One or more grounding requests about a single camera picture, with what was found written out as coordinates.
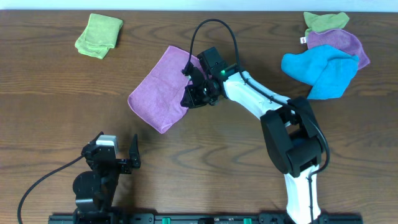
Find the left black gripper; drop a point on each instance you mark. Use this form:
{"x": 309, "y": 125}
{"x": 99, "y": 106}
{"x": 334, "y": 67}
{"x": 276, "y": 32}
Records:
{"x": 113, "y": 162}

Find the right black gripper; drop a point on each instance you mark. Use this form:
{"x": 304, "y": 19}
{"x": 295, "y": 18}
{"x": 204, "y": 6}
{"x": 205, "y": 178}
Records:
{"x": 193, "y": 92}

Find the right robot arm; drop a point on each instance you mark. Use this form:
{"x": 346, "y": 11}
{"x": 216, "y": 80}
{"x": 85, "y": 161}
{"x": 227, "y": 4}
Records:
{"x": 292, "y": 136}

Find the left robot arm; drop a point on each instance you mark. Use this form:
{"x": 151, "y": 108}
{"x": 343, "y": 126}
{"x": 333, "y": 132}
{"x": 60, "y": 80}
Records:
{"x": 95, "y": 189}

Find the folded green cloth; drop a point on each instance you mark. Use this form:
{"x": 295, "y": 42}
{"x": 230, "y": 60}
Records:
{"x": 99, "y": 36}

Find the blue cloth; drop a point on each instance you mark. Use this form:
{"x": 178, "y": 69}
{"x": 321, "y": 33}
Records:
{"x": 326, "y": 69}

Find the purple cloth with tag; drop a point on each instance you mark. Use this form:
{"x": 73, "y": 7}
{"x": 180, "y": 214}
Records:
{"x": 339, "y": 39}

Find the crumpled green cloth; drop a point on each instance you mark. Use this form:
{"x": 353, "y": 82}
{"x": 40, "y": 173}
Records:
{"x": 321, "y": 23}

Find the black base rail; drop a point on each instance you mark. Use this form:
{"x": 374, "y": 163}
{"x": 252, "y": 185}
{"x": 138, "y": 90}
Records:
{"x": 148, "y": 218}

